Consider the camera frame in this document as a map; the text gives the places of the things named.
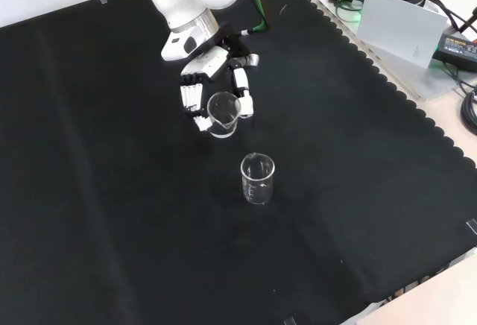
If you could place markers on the black power adapter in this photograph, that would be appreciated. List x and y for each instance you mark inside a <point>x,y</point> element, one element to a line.
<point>456,47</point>

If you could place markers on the tall clear glass beaker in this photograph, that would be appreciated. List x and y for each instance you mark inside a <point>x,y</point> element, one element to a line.
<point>257,187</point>

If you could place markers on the pale board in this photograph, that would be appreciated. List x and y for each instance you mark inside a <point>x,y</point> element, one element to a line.
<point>402,30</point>

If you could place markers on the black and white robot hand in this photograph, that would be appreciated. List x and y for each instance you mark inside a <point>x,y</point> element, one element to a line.
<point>208,62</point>

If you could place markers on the small clear glass beaker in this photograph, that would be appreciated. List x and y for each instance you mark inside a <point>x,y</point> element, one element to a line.
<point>223,123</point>

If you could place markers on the black bench cloth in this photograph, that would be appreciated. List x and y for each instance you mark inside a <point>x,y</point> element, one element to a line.
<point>112,153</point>

